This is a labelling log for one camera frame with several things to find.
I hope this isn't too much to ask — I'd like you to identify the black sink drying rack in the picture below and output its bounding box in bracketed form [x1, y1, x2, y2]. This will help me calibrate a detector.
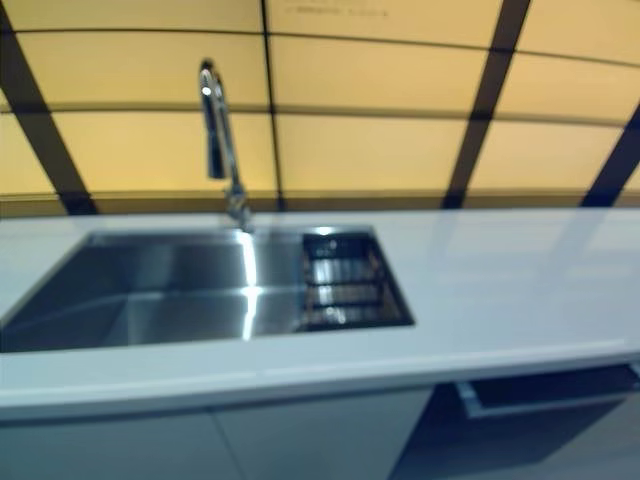
[300, 226, 417, 333]

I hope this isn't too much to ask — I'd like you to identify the chrome gooseneck kitchen faucet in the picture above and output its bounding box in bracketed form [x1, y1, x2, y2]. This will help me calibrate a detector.
[198, 58, 257, 235]

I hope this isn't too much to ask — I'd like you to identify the stainless steel sink basin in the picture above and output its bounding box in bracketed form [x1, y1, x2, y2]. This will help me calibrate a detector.
[0, 224, 417, 354]

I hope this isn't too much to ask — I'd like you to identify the white cabinet door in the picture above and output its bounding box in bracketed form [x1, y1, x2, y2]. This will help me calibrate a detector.
[208, 385, 435, 480]
[0, 408, 242, 480]

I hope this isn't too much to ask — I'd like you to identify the silver dishwasher bar handle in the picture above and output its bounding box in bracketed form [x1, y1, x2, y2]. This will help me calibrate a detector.
[453, 362, 640, 421]

